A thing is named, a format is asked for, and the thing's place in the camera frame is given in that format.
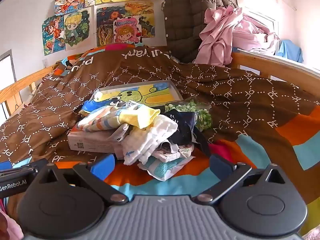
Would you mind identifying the white muslin cloth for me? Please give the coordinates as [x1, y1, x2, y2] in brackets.
[121, 115, 179, 165]

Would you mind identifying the teal white tissue packet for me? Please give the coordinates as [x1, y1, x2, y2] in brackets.
[137, 155, 195, 182]

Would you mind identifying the blond cartoon child poster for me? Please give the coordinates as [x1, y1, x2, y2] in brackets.
[63, 8, 91, 51]

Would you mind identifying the brown puffer jacket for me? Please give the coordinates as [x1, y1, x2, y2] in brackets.
[162, 0, 240, 63]

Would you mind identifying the orange-haired girl blue poster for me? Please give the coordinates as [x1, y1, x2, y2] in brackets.
[42, 15, 66, 56]

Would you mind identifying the shallow box with drawing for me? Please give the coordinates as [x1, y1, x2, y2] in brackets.
[82, 80, 184, 114]

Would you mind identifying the navy dotted cloth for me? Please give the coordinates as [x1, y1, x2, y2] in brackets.
[164, 110, 212, 157]

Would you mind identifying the sea fish painting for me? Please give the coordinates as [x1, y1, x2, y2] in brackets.
[96, 2, 156, 47]

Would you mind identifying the pastel striped cloth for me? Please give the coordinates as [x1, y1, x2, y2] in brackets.
[76, 102, 140, 133]

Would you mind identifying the blue cloth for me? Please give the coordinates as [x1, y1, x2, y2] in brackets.
[275, 39, 304, 63]

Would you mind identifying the cartoon girl pastel poster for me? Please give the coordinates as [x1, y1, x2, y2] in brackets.
[54, 0, 86, 15]

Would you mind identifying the brown printed blanket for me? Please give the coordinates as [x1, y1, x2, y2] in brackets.
[0, 44, 320, 205]

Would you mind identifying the pink cartoon girl poster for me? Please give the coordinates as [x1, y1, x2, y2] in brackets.
[113, 16, 142, 45]

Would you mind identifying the pink crumpled shirt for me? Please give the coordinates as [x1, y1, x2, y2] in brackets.
[194, 6, 243, 67]

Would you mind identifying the bright window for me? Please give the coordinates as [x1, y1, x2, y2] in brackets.
[247, 5, 280, 43]

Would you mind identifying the wooden bed frame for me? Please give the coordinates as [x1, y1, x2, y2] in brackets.
[0, 49, 320, 117]

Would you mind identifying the pink folded bedding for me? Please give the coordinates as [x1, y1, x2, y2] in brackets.
[232, 14, 280, 55]

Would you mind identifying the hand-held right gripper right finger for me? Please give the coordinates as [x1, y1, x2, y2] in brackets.
[194, 154, 287, 205]

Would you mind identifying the yellow ribbed cloth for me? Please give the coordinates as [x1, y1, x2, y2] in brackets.
[119, 106, 160, 129]

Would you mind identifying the green print plastic bag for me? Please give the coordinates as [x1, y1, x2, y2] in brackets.
[165, 99, 213, 132]

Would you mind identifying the white flat cardboard box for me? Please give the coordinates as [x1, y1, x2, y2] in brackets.
[67, 124, 125, 159]

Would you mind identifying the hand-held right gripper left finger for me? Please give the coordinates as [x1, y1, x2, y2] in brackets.
[32, 153, 130, 205]

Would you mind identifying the white cartoon print cloth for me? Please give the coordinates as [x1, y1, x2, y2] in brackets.
[152, 141, 195, 163]

